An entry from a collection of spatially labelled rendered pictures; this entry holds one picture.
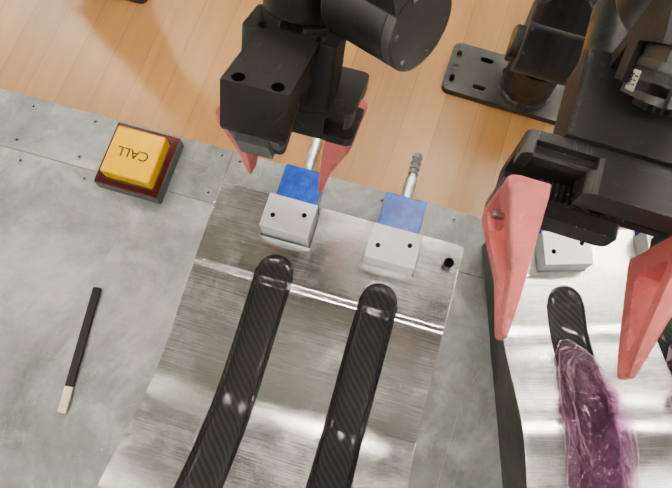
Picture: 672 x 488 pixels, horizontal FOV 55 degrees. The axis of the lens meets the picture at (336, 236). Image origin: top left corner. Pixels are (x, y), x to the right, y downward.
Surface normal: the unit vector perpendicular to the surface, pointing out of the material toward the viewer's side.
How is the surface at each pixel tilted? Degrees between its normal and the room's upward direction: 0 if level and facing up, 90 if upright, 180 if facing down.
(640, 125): 1
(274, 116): 60
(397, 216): 0
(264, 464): 28
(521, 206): 23
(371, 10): 45
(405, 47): 75
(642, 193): 2
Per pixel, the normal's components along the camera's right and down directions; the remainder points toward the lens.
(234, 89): -0.24, 0.65
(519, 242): -0.12, 0.09
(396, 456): 0.08, -0.54
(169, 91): 0.00, -0.29
